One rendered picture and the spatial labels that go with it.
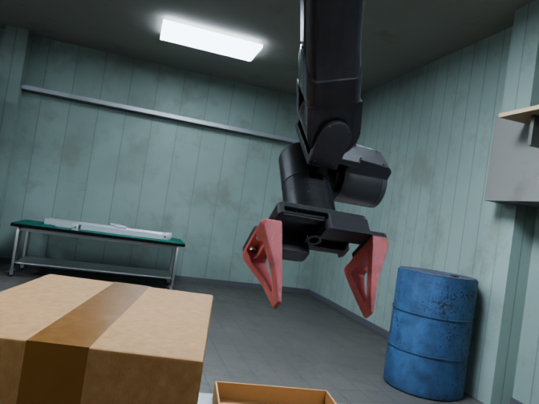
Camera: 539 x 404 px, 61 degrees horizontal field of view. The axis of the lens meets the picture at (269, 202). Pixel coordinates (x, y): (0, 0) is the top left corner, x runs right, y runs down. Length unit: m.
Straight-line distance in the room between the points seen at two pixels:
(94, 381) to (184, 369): 0.07
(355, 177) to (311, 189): 0.07
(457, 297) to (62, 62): 6.25
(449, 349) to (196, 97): 5.40
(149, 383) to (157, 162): 7.10
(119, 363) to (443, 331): 3.66
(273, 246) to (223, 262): 7.24
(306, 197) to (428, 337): 3.53
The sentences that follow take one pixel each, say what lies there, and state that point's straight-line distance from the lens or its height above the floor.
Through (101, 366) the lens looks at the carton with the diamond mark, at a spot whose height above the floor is 1.11.
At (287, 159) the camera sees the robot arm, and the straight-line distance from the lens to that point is 0.54.
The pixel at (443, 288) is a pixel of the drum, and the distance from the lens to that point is 3.93.
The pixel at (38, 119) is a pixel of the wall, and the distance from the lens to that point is 7.65.
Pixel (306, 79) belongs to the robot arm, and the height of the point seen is 1.39.
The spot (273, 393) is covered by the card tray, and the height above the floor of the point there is 0.85.
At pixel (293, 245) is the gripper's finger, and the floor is 1.22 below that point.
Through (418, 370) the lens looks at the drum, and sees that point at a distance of 4.05.
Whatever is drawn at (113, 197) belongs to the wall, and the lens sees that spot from 7.46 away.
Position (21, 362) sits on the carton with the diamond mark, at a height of 1.10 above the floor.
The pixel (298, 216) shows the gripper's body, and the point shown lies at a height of 1.25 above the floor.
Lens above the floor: 1.25
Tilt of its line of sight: 2 degrees up
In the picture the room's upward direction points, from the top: 8 degrees clockwise
